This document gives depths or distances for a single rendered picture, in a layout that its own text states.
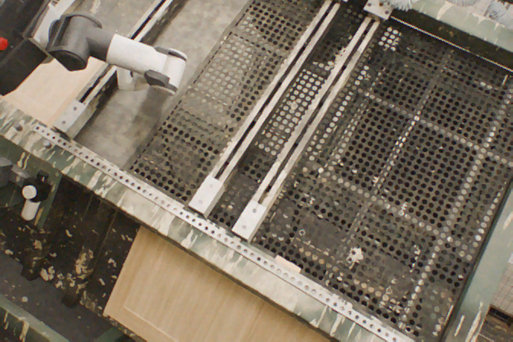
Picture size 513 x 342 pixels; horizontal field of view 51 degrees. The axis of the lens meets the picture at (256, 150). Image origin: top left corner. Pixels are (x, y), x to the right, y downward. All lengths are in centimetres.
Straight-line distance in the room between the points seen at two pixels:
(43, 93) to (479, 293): 170
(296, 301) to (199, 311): 52
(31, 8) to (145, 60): 35
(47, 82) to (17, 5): 65
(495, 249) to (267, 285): 75
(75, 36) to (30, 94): 65
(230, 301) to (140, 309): 39
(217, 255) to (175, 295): 43
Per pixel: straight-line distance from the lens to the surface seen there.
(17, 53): 171
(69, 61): 166
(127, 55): 164
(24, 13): 169
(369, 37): 216
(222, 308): 213
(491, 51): 227
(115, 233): 228
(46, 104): 221
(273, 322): 209
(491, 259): 193
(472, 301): 188
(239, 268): 180
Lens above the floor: 160
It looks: 13 degrees down
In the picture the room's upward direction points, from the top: 25 degrees clockwise
